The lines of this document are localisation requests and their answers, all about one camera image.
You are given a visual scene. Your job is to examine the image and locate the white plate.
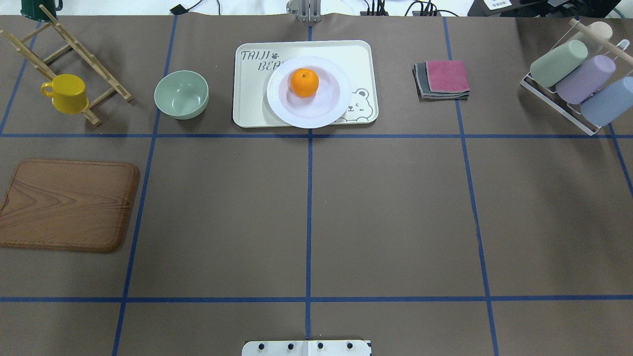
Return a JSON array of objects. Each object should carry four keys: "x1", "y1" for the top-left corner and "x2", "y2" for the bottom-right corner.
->
[{"x1": 266, "y1": 56, "x2": 351, "y2": 129}]

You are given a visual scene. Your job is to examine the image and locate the cream cup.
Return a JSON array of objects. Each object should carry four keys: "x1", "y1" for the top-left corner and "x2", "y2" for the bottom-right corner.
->
[{"x1": 588, "y1": 22, "x2": 613, "y2": 41}]

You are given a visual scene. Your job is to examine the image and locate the wooden cutting board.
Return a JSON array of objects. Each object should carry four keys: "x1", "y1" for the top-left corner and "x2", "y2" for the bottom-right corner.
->
[{"x1": 0, "y1": 158, "x2": 139, "y2": 253}]

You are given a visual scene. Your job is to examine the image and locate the grey cloth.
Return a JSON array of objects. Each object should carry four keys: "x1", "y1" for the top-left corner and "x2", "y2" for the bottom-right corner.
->
[{"x1": 413, "y1": 61, "x2": 470, "y2": 100}]

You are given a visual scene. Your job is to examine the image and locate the purple cup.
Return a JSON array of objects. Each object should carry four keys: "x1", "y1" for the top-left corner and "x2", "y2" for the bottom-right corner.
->
[{"x1": 555, "y1": 55, "x2": 616, "y2": 104}]

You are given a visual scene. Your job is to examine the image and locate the yellow mug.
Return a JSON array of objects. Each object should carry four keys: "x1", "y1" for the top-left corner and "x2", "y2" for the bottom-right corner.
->
[{"x1": 41, "y1": 74, "x2": 89, "y2": 115}]

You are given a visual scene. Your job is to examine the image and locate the aluminium frame post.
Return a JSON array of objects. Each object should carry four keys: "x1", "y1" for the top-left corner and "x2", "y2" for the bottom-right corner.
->
[{"x1": 286, "y1": 0, "x2": 322, "y2": 24}]

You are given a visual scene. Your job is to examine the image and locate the dark green mug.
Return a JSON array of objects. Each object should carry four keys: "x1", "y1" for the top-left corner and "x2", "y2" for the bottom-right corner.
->
[{"x1": 20, "y1": 0, "x2": 63, "y2": 22}]

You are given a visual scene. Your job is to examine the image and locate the blue cup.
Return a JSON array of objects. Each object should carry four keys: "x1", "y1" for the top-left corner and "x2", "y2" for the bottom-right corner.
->
[{"x1": 581, "y1": 76, "x2": 633, "y2": 127}]

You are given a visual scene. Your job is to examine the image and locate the wooden mug rack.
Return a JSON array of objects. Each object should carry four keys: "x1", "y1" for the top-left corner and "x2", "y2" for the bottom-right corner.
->
[{"x1": 0, "y1": 4, "x2": 133, "y2": 126}]

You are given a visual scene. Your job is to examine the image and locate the cream bear tray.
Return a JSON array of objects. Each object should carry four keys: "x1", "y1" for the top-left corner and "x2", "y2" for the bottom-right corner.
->
[{"x1": 233, "y1": 40, "x2": 378, "y2": 129}]

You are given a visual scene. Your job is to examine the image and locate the green bowl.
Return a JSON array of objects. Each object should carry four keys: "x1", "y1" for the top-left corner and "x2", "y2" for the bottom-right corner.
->
[{"x1": 153, "y1": 70, "x2": 209, "y2": 120}]

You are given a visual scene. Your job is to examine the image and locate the orange fruit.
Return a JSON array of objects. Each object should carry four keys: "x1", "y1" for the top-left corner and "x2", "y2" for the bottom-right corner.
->
[{"x1": 289, "y1": 68, "x2": 319, "y2": 98}]

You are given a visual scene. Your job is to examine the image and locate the pink cloth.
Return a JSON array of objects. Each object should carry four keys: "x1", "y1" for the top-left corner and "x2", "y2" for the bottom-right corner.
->
[{"x1": 425, "y1": 59, "x2": 470, "y2": 94}]

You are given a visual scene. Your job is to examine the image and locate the black small device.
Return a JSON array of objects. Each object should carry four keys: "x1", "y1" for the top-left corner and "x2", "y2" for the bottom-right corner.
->
[{"x1": 170, "y1": 4, "x2": 189, "y2": 16}]

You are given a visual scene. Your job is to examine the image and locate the green cup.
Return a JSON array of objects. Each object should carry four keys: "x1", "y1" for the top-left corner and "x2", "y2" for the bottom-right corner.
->
[{"x1": 530, "y1": 39, "x2": 588, "y2": 88}]

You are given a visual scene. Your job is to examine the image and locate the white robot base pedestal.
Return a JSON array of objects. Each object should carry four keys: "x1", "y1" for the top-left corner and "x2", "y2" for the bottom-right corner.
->
[{"x1": 241, "y1": 340, "x2": 372, "y2": 356}]

